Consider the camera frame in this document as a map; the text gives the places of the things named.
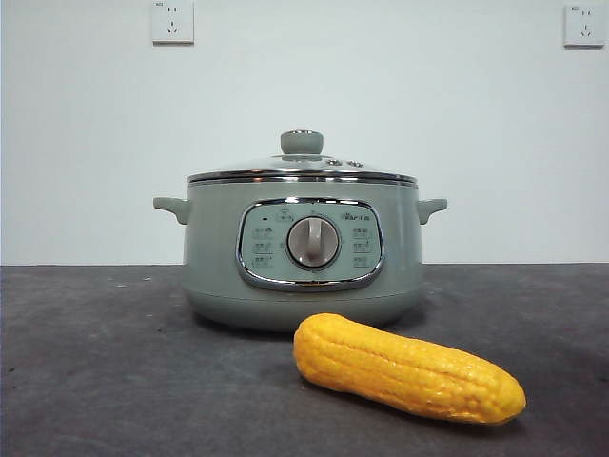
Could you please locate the yellow corn cob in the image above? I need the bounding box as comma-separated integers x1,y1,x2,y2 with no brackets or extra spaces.
292,311,528,426

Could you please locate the sage green electric pot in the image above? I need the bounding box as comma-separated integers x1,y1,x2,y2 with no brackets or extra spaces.
151,178,448,333

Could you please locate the white wall socket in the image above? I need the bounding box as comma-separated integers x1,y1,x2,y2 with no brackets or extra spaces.
563,3,609,50
151,0,196,47

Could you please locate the glass lid with green knob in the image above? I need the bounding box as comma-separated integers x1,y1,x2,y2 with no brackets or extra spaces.
186,129,421,185

